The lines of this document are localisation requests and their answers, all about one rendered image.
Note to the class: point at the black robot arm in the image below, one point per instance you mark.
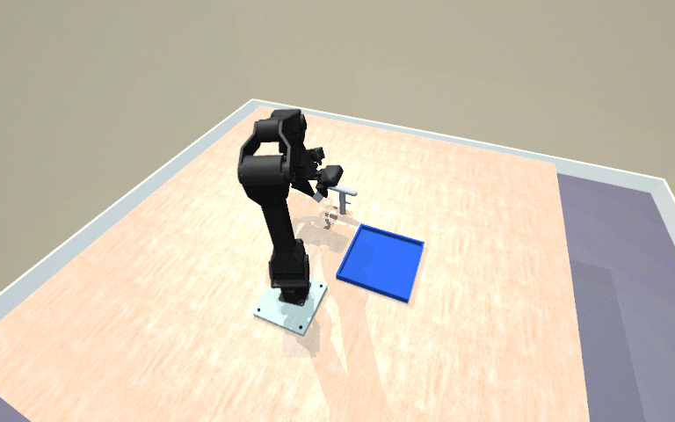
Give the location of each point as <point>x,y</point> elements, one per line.
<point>266,180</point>

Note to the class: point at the blue tray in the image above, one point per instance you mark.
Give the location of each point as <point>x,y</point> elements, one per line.
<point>382,262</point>

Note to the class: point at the light grey cylindrical bar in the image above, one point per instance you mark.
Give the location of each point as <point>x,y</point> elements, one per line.
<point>342,196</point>

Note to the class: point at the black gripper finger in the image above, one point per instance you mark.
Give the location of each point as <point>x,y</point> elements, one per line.
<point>305,187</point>
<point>322,190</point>

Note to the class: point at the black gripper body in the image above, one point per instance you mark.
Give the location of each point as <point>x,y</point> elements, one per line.
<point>306,169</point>

